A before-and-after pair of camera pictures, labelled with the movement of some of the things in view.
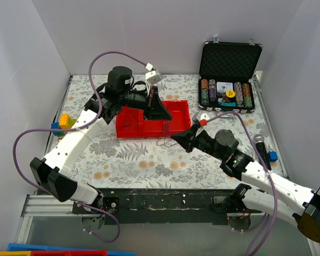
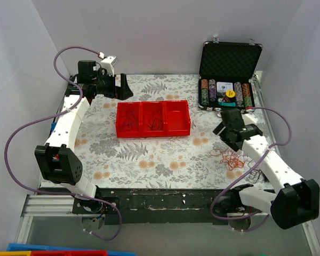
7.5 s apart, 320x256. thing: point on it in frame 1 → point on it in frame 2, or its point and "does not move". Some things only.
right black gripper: (193, 138) → (228, 132)
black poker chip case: (225, 77) does not move
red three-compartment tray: (131, 123) does not move
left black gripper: (150, 104) → (118, 87)
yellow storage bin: (12, 253) does not move
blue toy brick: (55, 125) does not move
